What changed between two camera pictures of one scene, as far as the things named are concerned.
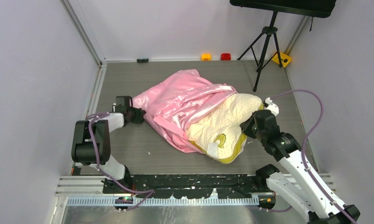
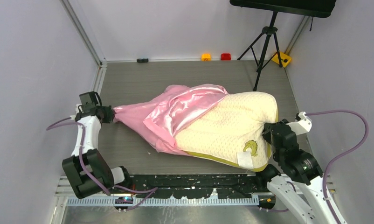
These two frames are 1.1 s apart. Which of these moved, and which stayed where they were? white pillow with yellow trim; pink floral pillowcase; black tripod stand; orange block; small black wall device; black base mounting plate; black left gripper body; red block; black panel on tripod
Moved: white pillow with yellow trim; black left gripper body; pink floral pillowcase
Stayed: black tripod stand; red block; small black wall device; black panel on tripod; black base mounting plate; orange block
